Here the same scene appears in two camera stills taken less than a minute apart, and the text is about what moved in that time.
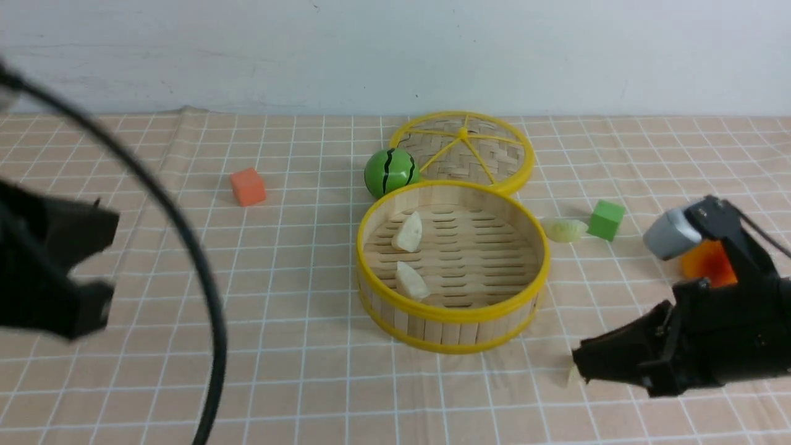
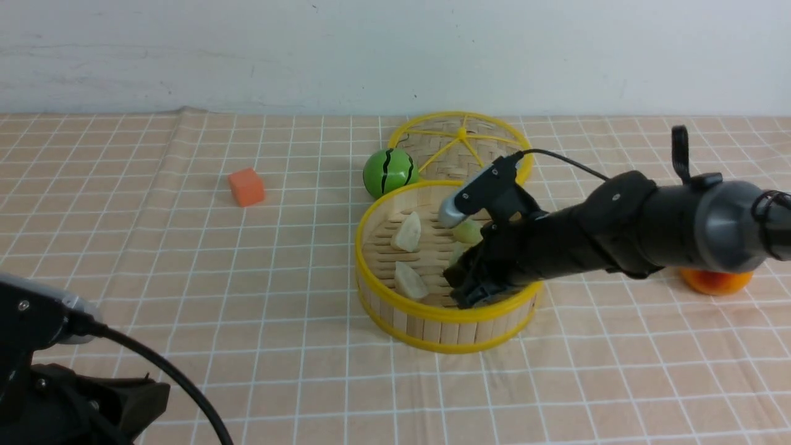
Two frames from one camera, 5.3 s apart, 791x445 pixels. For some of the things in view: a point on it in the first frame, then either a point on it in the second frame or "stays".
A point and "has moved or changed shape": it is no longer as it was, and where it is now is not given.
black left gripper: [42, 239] → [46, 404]
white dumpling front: [409, 283] stays
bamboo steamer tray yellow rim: [484, 255] stays
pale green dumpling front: [575, 377] → [459, 248]
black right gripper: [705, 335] → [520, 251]
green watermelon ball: [389, 169] stays
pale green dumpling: [563, 230] has moved or changed shape
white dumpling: [409, 234] stays
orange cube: [248, 186] stays
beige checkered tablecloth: [270, 206] stays
